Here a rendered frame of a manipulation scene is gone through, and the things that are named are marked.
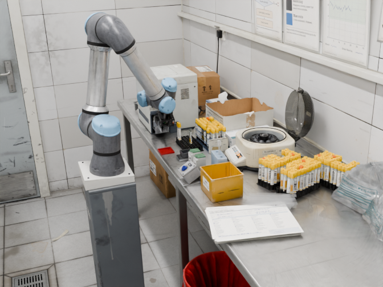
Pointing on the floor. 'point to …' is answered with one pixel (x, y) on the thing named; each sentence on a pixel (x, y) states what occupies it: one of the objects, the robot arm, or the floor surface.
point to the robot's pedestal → (115, 236)
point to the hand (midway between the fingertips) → (161, 128)
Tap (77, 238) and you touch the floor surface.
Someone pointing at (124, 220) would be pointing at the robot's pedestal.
